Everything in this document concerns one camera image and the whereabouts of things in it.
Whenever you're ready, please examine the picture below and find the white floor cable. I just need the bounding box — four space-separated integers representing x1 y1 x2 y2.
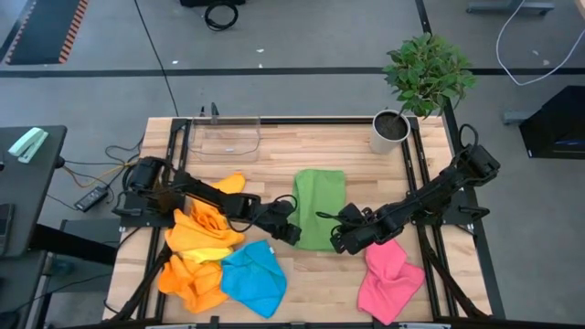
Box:
495 0 585 87

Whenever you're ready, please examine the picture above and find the black power adapter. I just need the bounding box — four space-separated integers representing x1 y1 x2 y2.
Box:
74 185 110 213

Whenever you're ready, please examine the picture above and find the grey desk foot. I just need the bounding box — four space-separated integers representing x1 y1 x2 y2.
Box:
465 0 557 15

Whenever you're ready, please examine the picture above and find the coiled black cable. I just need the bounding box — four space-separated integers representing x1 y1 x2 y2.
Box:
204 2 239 32

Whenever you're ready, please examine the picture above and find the black equipment base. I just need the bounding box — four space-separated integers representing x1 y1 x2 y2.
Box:
180 0 248 7

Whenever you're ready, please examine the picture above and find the pink microfiber towel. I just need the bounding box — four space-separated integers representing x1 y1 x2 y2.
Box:
356 238 427 326

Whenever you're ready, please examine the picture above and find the black cabinet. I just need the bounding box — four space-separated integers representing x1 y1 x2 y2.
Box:
519 85 585 160

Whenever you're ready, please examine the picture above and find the black orange-edged floor mat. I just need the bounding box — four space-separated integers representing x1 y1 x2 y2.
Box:
0 0 90 65

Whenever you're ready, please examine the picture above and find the yellow floor cable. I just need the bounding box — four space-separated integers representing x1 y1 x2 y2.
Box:
61 159 139 188

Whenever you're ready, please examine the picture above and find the white plant pot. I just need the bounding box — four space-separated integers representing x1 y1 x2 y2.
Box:
368 108 412 155

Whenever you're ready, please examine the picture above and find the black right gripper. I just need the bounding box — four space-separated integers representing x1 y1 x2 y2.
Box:
328 203 388 255

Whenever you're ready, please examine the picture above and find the blue microfiber towel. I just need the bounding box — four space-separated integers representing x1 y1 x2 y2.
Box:
220 239 289 320

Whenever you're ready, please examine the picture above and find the thin black floor cable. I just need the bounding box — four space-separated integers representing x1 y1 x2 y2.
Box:
133 0 180 118

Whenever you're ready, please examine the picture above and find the mint green stapler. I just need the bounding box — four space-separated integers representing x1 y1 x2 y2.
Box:
7 126 49 165

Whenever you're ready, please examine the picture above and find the clear plastic bin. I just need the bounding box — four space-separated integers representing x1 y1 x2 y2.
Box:
188 116 262 161

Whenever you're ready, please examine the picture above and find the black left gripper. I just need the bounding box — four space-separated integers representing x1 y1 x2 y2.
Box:
262 199 303 247

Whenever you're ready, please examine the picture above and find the golden orange microfiber towel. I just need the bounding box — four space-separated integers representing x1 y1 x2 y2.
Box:
189 171 248 230

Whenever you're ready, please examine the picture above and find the green microfiber towel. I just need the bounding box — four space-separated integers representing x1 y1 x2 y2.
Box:
288 168 347 252

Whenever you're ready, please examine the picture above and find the green leafy plant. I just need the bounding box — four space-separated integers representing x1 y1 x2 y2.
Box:
382 32 477 119

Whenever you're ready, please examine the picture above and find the yellow microfiber towel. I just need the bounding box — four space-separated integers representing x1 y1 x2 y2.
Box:
180 246 235 265

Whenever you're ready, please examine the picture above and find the black aluminium table frame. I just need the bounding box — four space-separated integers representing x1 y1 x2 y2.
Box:
102 116 506 329

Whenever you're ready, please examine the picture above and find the black side desk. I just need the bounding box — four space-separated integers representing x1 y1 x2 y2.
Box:
0 125 69 260

